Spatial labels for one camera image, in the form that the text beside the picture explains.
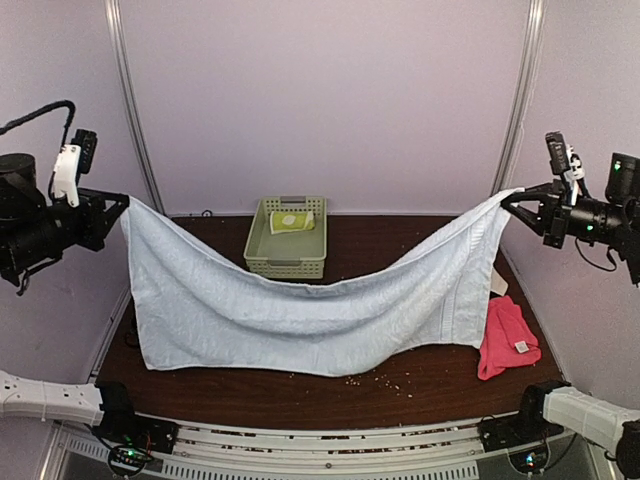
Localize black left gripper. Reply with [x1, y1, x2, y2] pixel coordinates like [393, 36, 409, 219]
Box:
[2, 186, 131, 273]

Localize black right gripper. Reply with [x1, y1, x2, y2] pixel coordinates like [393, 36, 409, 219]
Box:
[499, 178, 627, 247]

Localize light blue towel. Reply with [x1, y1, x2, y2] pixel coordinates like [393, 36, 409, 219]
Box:
[121, 195, 510, 377]

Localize green patterned towel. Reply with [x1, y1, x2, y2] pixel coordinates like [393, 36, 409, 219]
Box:
[269, 211, 315, 235]

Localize pale green plastic basket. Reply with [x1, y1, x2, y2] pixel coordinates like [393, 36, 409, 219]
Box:
[243, 196, 327, 280]

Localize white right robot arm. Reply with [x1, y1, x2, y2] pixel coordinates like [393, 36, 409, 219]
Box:
[501, 131, 639, 479]

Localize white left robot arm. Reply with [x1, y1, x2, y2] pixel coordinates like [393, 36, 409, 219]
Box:
[1, 129, 144, 444]

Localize cream white towel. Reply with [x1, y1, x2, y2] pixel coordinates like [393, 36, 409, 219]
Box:
[490, 270, 509, 296]

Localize pink towel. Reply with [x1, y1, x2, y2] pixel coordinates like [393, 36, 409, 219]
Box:
[477, 296, 542, 381]

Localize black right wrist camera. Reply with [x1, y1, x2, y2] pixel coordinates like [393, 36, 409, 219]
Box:
[605, 152, 640, 204]

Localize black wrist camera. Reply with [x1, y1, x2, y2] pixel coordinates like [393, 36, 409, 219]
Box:
[605, 152, 640, 204]
[1, 153, 46, 228]

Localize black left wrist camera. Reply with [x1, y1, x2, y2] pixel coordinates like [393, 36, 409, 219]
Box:
[1, 153, 46, 228]

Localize aluminium frame post right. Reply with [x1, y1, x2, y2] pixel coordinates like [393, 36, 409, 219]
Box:
[491, 0, 547, 194]

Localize aluminium frame post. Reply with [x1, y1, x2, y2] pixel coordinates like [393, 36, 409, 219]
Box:
[491, 0, 547, 194]
[104, 0, 166, 215]

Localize aluminium frame post left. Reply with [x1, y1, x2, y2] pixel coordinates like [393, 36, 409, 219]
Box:
[104, 0, 166, 215]

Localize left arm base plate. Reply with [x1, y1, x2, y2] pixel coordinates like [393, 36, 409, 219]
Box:
[91, 415, 179, 454]

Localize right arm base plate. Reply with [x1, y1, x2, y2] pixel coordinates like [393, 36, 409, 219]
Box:
[477, 413, 564, 453]

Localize aluminium front rail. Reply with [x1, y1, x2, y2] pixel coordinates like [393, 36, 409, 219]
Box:
[39, 392, 616, 480]

